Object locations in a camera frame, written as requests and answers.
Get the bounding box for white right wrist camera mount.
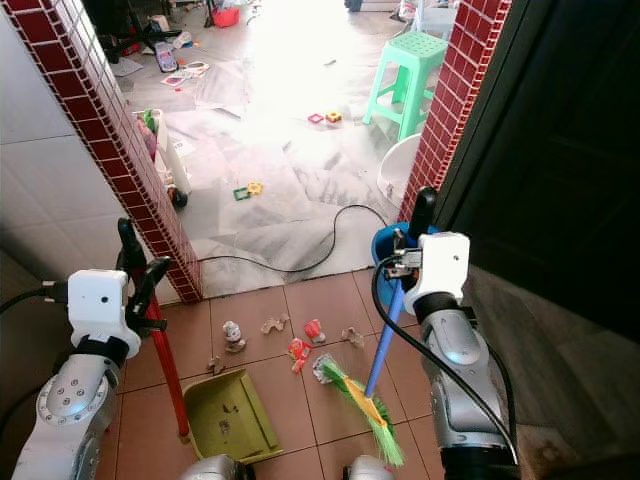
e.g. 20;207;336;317
402;232;472;301

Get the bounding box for flat picture book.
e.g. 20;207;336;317
162;61;212;90

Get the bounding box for mint green plastic stool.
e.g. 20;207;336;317
362;30;452;142

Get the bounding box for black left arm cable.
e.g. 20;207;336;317
0;284;72;313

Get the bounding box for red and yellow toy blocks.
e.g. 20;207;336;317
307;109;344;126

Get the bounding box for white plastic basin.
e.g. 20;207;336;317
377;132;424;207

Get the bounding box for blue-handled green broom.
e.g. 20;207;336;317
313;282;408;468

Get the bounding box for small red toy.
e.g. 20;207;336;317
302;317;327;345

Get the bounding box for blue plastic bucket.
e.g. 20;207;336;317
371;221;443;293

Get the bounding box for red plastic tub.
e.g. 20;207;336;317
212;6;242;29

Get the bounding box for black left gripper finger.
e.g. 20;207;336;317
116;217;148;275
141;256;174;303

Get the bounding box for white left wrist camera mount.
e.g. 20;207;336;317
66;268;142;347

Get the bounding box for red and orange toy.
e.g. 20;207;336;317
286;337;314;374

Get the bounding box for colourful toy pack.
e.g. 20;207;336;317
154;41;180;74

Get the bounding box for small white toy figure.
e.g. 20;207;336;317
222;320;248;354

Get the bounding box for dark wooden door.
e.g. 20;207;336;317
432;0;640;346

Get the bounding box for silver robot leg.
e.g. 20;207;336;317
342;454;397;480
179;454;257;480

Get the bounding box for olive dustpan with red handle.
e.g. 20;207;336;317
143;296;286;467

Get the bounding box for silver left robot leg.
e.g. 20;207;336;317
179;454;257;480

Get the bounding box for green and yellow toy blocks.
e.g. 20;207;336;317
232;180;265;202

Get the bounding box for white toy cart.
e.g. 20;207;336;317
134;107;197;210

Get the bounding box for silver right robot leg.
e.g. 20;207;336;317
342;454;397;480

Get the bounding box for black floor cable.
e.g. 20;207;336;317
197;203;393;277

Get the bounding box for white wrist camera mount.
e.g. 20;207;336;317
402;232;472;301
66;268;142;347

